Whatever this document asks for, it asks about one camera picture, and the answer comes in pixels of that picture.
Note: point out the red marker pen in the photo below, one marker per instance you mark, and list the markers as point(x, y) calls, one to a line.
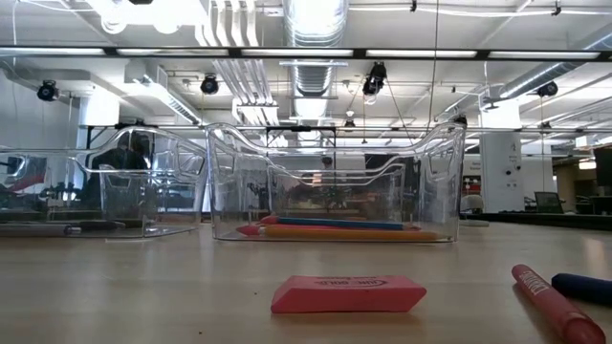
point(550, 301)

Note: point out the black ceiling spotlight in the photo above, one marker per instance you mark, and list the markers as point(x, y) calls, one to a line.
point(374, 79)
point(547, 89)
point(209, 84)
point(48, 91)

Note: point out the dark computer monitor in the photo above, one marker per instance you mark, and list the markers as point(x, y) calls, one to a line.
point(604, 167)

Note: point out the orange pencil with pink eraser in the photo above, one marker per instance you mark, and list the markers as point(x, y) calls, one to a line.
point(334, 234)

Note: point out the black mesh office chair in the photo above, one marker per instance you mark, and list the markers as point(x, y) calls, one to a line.
point(549, 201)

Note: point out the purple-grey pen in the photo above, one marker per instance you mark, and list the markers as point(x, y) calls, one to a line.
point(33, 230)

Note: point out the silver ventilation duct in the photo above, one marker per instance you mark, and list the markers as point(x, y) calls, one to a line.
point(313, 71)

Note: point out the pink rubber eraser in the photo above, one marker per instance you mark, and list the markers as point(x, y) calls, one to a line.
point(349, 296)

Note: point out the clear plastic bin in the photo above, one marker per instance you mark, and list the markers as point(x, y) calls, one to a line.
point(430, 181)
point(158, 186)
point(181, 191)
point(334, 191)

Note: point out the blue pencil with pink eraser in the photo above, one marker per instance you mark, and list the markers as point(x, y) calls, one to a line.
point(334, 222)

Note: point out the black overhead light bar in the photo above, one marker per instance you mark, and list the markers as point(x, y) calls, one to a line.
point(358, 53)

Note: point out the dark blue marker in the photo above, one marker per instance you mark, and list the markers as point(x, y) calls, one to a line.
point(585, 288)

